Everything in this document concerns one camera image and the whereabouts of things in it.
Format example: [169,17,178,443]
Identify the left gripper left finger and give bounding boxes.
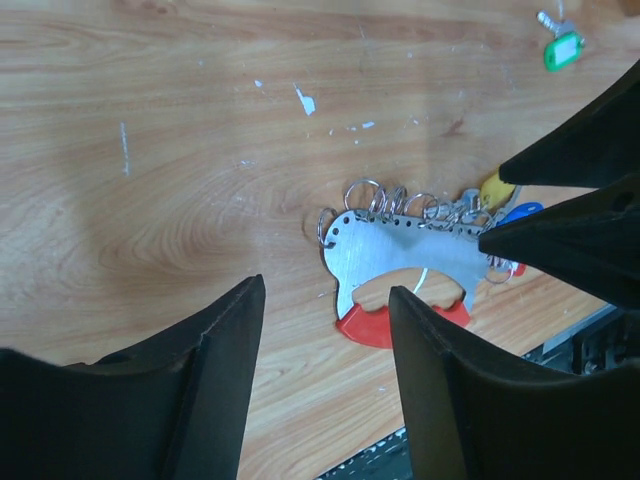
[1,275,266,479]

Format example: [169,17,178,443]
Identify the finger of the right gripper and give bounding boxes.
[499,63,639,188]
[479,174,639,309]

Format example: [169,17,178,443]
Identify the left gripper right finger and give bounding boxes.
[389,286,639,479]

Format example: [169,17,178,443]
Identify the key with green tag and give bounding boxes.
[536,10,586,73]

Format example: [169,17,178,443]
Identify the metal key organizer red handle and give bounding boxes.
[316,172,545,350]

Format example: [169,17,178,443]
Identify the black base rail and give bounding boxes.
[320,305,639,479]

